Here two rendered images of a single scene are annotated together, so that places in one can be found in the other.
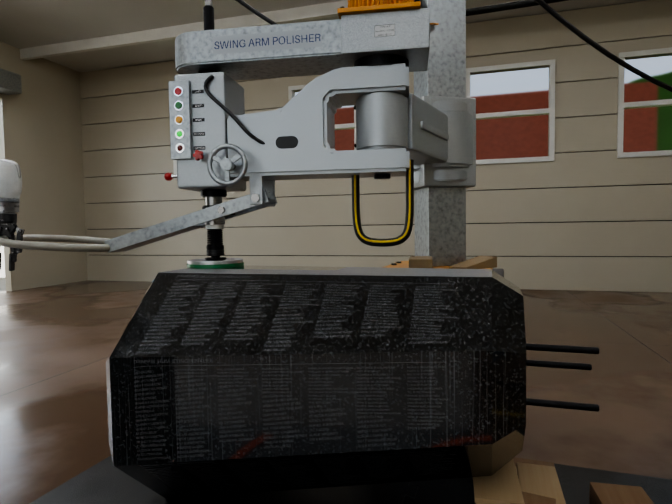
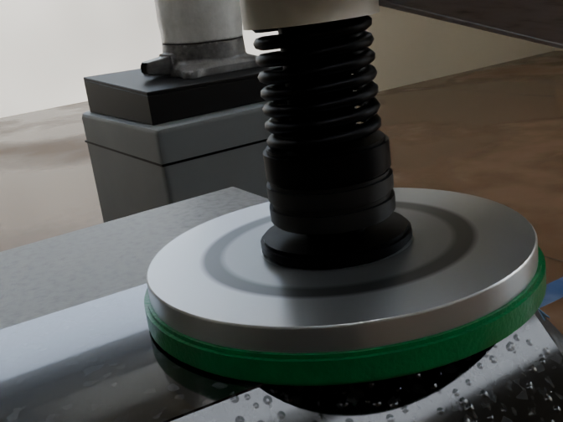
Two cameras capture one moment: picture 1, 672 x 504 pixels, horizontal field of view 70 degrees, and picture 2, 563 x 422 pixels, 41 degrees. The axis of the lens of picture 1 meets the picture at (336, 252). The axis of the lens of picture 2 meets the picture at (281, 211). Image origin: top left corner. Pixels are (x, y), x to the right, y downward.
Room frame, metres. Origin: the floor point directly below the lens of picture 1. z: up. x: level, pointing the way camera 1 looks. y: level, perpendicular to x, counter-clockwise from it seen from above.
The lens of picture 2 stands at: (2.14, 0.17, 0.99)
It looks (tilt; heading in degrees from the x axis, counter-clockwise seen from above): 17 degrees down; 134
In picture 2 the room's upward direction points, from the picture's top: 8 degrees counter-clockwise
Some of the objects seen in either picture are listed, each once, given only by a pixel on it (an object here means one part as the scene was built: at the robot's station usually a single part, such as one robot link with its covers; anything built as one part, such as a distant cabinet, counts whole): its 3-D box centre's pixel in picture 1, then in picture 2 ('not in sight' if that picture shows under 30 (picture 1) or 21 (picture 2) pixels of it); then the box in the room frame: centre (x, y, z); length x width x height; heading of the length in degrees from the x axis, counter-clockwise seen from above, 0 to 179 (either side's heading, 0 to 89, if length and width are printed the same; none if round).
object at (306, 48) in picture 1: (298, 55); not in sight; (1.83, 0.13, 1.62); 0.96 x 0.25 x 0.17; 81
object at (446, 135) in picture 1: (424, 138); not in sight; (2.17, -0.41, 1.36); 0.74 x 0.34 x 0.25; 149
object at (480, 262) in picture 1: (473, 262); not in sight; (2.13, -0.61, 0.80); 0.20 x 0.10 x 0.05; 122
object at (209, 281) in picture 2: (215, 261); (337, 251); (1.88, 0.48, 0.84); 0.21 x 0.21 x 0.01
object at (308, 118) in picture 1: (310, 138); not in sight; (1.81, 0.09, 1.30); 0.74 x 0.23 x 0.49; 81
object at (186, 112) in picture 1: (181, 120); not in sight; (1.78, 0.56, 1.37); 0.08 x 0.03 x 0.28; 81
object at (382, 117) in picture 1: (381, 125); not in sight; (1.78, -0.17, 1.34); 0.19 x 0.19 x 0.20
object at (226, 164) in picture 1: (230, 166); not in sight; (1.75, 0.38, 1.20); 0.15 x 0.10 x 0.15; 81
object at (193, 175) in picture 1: (231, 138); not in sight; (1.87, 0.40, 1.32); 0.36 x 0.22 x 0.45; 81
